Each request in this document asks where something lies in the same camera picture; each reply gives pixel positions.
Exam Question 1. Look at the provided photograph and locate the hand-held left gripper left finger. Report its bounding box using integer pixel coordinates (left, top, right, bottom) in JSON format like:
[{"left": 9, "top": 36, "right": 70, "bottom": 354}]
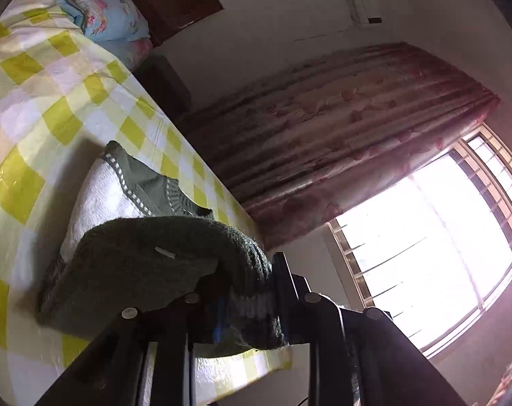
[{"left": 35, "top": 293, "right": 223, "bottom": 406}]

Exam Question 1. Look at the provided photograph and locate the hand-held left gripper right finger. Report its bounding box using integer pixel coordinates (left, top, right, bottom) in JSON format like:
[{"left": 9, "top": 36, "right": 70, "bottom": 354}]
[{"left": 272, "top": 252, "right": 469, "bottom": 406}]

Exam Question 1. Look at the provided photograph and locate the green knit sweater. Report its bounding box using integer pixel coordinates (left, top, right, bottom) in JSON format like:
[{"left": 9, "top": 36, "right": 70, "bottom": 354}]
[{"left": 36, "top": 140, "right": 289, "bottom": 358}]

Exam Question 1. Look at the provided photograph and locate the pink floral curtain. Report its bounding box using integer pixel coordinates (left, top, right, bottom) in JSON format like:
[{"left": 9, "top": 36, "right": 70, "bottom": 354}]
[{"left": 178, "top": 42, "right": 501, "bottom": 251}]

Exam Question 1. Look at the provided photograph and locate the window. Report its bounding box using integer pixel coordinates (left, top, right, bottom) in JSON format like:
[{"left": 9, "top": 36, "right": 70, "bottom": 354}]
[{"left": 326, "top": 124, "right": 512, "bottom": 361}]

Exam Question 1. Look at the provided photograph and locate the yellow checked bedsheet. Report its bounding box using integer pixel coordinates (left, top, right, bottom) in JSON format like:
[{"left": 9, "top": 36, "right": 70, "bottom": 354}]
[{"left": 0, "top": 0, "right": 293, "bottom": 406}]

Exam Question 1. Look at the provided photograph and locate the pink floral sheet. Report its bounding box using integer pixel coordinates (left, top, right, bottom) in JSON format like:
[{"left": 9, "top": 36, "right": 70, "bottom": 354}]
[{"left": 111, "top": 37, "right": 156, "bottom": 73}]

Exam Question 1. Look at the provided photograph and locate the blue floral pillow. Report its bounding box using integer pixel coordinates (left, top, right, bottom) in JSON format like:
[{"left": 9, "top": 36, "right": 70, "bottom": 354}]
[{"left": 43, "top": 0, "right": 151, "bottom": 44}]

